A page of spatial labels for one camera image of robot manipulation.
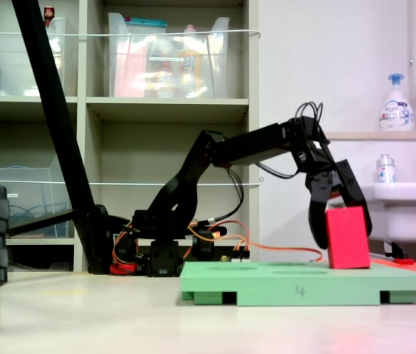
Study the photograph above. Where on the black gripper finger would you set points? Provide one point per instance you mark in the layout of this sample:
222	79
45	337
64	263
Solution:
316	225
352	188

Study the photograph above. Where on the red square block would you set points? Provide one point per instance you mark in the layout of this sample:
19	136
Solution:
348	239

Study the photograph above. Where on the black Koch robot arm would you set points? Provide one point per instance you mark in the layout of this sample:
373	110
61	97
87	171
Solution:
178	184

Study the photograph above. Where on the large orange flat block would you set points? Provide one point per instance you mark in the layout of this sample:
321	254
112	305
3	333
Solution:
385	262

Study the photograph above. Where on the small clear bottle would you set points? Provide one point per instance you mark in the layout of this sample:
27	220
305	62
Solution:
385	171

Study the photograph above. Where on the white sink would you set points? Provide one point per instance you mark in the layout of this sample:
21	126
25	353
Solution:
407	210

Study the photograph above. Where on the green shape sorter board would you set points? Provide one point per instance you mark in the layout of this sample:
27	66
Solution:
304	284

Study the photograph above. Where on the green black circuit board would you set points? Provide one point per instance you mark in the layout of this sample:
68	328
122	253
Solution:
237	259

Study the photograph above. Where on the white blue soap pump bottle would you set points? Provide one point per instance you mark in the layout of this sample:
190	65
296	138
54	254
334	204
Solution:
396	110

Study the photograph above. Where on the black table clamp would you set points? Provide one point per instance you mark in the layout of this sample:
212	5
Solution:
204	247

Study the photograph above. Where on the beige shelf unit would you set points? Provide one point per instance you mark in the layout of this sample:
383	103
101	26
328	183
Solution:
167	110

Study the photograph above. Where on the clear bin with packages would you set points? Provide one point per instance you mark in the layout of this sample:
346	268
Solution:
167	66

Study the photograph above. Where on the red printed base clamp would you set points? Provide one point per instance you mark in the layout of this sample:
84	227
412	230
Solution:
123	268

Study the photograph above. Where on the black tripod leg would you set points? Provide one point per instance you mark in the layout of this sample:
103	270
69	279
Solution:
53	110

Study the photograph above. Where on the clear file box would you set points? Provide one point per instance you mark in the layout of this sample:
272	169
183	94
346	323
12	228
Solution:
27	195

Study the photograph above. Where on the brown bottle top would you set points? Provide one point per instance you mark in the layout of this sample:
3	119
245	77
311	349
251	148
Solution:
48	14

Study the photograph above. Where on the clear bin with bottle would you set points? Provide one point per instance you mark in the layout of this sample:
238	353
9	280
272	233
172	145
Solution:
20	66

